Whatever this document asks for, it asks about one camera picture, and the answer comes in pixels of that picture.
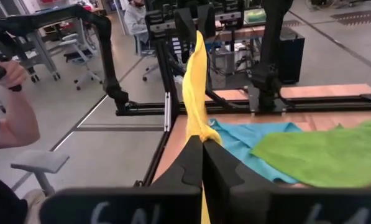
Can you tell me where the yellow microfiber towel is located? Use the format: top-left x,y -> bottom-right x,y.
181,30 -> 223,224

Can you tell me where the black computer tower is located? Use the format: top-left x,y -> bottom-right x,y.
278,27 -> 306,85

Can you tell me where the person's hand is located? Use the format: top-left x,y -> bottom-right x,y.
0,60 -> 29,91

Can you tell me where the grey rolling table leg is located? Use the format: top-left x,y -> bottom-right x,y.
14,29 -> 62,84

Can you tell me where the person's forearm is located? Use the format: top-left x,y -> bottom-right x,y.
0,83 -> 42,151

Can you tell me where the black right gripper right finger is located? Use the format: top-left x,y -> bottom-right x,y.
203,139 -> 371,224

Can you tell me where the white office chair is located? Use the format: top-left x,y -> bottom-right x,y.
59,32 -> 104,91

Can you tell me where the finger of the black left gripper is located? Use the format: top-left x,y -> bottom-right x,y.
197,3 -> 218,40
173,7 -> 196,45

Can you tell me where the green microfiber towel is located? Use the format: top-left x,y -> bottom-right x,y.
250,119 -> 371,189

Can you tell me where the blue microfiber towel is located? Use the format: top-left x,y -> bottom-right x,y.
207,118 -> 303,185

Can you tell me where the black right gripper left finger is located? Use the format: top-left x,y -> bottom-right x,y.
39,135 -> 204,224

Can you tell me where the grey stool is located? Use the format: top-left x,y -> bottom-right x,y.
10,149 -> 70,197

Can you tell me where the black aluminium table frame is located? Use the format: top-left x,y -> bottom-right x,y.
115,39 -> 371,188

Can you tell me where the person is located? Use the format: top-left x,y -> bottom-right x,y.
0,116 -> 46,224
124,0 -> 150,44

